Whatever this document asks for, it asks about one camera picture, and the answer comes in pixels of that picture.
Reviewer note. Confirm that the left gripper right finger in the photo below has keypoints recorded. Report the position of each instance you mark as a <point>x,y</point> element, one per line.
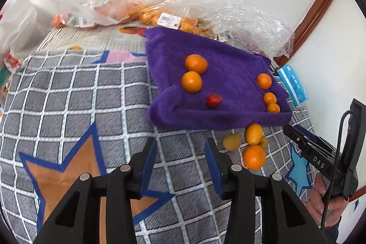
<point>284,216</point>

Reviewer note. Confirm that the small orange mandarin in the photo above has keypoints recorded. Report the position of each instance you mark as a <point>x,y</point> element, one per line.
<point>269,98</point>

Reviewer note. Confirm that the brown wooden door frame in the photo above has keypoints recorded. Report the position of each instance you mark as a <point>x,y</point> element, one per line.
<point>305,28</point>

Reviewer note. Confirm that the yellow green small fruit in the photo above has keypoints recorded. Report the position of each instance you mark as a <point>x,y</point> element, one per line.
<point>231,142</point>

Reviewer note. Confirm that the oval orange fruit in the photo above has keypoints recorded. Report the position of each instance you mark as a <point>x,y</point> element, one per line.
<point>253,134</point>

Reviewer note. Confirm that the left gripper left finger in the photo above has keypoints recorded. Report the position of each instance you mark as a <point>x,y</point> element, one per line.
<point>76,218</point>

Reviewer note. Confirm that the purple towel covered tray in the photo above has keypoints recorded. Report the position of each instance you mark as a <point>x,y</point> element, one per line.
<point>231,73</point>

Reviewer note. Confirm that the blue tissue pack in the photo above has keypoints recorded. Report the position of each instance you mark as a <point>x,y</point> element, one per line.
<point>293,85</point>

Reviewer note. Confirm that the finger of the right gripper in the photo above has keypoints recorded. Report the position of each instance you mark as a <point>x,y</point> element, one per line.
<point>316,139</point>
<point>325,162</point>

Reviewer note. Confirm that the white plastic bag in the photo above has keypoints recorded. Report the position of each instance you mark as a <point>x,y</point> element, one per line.
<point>22,30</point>

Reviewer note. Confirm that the clear bag of mandarins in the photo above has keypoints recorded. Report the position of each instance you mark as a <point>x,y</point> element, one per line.
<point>88,14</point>

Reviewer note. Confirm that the small red fruit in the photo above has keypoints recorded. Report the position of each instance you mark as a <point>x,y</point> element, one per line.
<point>213,100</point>

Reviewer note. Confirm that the large round orange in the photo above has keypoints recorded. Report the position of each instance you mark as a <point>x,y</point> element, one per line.
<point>254,157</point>

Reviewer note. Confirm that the large orange mandarin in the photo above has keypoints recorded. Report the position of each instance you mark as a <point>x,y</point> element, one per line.
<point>197,63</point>

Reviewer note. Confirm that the grey checkered tablecloth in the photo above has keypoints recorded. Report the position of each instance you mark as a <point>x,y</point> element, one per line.
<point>72,112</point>

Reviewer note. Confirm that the small orange kumquat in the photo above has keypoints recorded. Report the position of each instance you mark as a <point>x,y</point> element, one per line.
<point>273,108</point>

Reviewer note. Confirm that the clear bag of oranges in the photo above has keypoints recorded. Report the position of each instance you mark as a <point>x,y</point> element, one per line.
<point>200,17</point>

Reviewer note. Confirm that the orange tangerine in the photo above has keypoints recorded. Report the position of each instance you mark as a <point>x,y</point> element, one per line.
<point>191,82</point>

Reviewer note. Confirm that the clear bag of red fruit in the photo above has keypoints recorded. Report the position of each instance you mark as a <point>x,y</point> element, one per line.
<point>254,30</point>

